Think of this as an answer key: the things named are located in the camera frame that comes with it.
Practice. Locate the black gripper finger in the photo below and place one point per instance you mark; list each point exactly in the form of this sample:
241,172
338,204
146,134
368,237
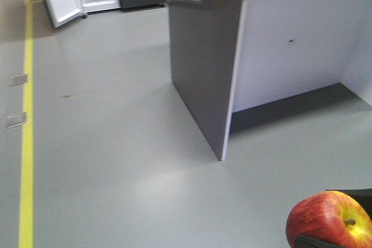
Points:
308,242
360,194

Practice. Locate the red yellow apple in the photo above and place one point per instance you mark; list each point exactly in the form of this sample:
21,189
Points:
332,217

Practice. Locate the grey speckled kitchen counter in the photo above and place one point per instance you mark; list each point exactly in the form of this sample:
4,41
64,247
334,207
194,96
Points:
228,56

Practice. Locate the lower metal floor plate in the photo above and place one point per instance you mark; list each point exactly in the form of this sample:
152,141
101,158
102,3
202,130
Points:
16,120

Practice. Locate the metal floor plate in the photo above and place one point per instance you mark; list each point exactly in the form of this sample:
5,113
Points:
16,120
18,80

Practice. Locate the upper metal floor plate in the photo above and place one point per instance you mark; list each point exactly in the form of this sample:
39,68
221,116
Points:
18,80

